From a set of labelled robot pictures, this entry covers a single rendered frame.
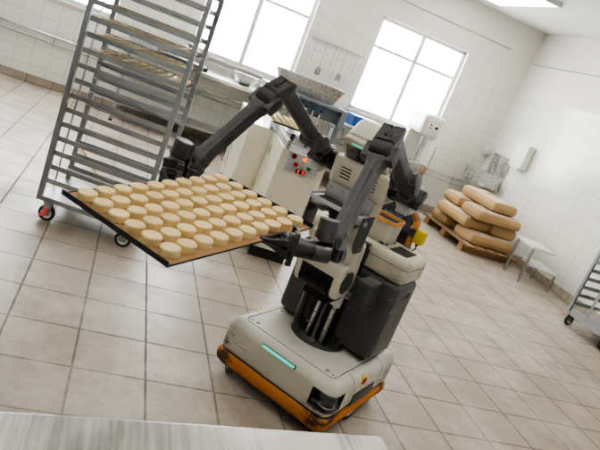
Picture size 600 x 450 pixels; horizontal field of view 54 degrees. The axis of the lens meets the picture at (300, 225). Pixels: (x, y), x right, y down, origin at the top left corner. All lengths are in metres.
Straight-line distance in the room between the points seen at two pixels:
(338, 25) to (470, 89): 2.21
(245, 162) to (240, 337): 2.39
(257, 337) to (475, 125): 7.03
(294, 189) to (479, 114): 5.42
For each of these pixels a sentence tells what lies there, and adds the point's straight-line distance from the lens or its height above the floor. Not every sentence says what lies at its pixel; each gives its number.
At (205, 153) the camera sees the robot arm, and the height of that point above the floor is 1.05.
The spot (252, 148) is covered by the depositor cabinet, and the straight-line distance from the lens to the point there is 4.85.
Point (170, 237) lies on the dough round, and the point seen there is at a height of 0.95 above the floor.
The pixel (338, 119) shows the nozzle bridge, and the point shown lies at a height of 1.10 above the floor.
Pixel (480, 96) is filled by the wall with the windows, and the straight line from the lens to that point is 9.21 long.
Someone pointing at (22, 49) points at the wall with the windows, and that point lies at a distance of 8.04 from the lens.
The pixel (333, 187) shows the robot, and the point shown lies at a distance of 2.44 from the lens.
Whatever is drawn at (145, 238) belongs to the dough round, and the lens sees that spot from 1.42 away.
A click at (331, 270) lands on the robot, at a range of 2.45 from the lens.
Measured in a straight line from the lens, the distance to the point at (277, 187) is 4.22.
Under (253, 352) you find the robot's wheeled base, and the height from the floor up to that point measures 0.19.
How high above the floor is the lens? 1.45
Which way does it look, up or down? 15 degrees down
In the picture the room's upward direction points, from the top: 22 degrees clockwise
